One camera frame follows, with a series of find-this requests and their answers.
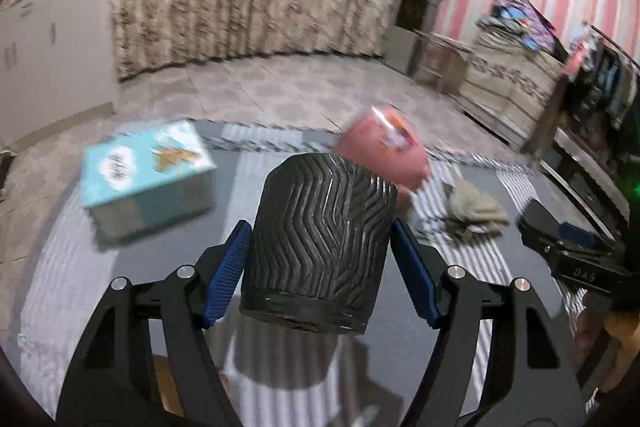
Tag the person's right hand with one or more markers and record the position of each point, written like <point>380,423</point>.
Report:
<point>620,342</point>

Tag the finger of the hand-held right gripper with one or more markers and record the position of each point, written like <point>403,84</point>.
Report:
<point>540,227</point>
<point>580,234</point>

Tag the white cabinet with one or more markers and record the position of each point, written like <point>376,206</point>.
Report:
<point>55,57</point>

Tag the grey white striped cloth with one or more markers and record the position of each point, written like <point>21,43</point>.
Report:
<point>75,307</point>

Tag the light blue cardboard box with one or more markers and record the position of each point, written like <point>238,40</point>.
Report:
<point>145,177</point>

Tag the patterned cloth covered furniture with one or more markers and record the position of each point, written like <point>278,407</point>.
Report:
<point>510,87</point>

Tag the pink round container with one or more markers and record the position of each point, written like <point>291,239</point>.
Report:
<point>385,152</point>

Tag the water dispenser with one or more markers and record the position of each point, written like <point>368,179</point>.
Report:
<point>410,27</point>

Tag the clothes rack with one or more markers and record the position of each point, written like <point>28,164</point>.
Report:
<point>605,77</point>

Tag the black ribbed bin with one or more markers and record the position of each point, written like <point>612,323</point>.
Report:
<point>320,242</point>

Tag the pile of clothes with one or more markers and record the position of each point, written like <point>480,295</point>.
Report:
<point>520,22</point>

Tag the olive cloth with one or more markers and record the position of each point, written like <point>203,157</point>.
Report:
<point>475,209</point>

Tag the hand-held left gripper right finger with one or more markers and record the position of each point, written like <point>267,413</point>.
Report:
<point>417,272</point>

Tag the metal stool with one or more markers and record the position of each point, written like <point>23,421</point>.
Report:
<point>442,59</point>

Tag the dark low table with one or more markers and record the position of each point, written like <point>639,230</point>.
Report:
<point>585,177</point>

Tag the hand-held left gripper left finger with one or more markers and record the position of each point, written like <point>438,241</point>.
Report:
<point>227,272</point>

